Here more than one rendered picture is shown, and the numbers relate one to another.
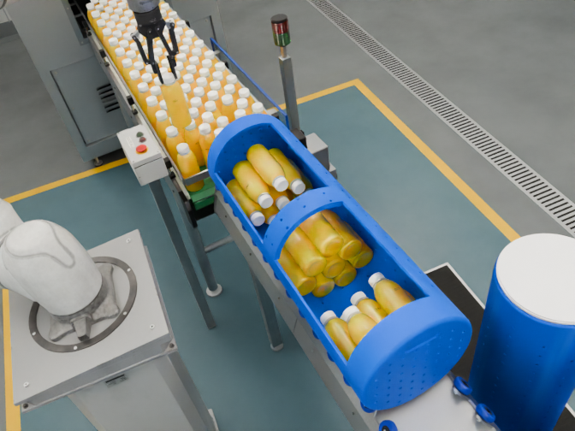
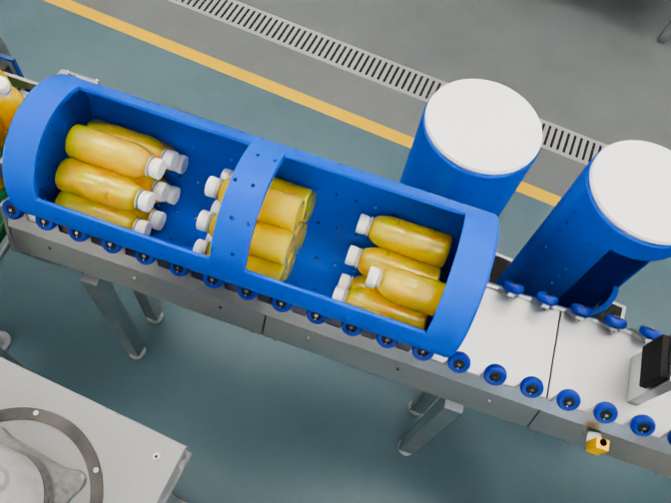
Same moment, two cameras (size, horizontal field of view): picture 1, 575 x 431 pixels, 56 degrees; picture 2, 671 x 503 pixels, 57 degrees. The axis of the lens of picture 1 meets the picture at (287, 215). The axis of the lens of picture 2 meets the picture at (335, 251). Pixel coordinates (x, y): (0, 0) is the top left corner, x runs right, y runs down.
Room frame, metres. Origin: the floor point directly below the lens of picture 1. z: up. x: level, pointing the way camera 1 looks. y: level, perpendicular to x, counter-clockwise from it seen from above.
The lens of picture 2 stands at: (0.54, 0.38, 2.12)
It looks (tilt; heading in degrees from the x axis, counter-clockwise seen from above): 62 degrees down; 298
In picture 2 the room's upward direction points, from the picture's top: 12 degrees clockwise
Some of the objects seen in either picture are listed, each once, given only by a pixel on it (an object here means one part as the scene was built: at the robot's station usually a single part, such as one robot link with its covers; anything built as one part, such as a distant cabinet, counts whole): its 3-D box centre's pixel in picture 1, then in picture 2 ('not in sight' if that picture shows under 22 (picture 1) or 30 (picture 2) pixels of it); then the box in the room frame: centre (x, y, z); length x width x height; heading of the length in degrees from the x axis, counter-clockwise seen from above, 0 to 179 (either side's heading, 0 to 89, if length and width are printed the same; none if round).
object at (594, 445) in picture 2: not in sight; (598, 432); (0.19, -0.21, 0.92); 0.08 x 0.03 x 0.05; 110
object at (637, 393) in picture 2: not in sight; (650, 368); (0.19, -0.35, 1.00); 0.10 x 0.04 x 0.15; 110
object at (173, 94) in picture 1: (175, 102); not in sight; (1.56, 0.29, 1.21); 0.07 x 0.07 x 0.17
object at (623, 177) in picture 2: not in sight; (649, 190); (0.38, -0.73, 1.03); 0.28 x 0.28 x 0.01
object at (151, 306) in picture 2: not in sight; (139, 279); (1.40, 0.02, 0.31); 0.06 x 0.06 x 0.63; 20
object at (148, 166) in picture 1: (142, 153); not in sight; (1.53, 0.45, 1.05); 0.20 x 0.10 x 0.10; 20
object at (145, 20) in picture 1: (150, 21); not in sight; (1.56, 0.29, 1.48); 0.08 x 0.07 x 0.09; 110
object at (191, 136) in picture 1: (195, 144); not in sight; (1.62, 0.28, 0.98); 0.07 x 0.07 x 0.17
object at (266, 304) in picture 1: (266, 305); (118, 318); (1.35, 0.15, 0.31); 0.06 x 0.06 x 0.63; 20
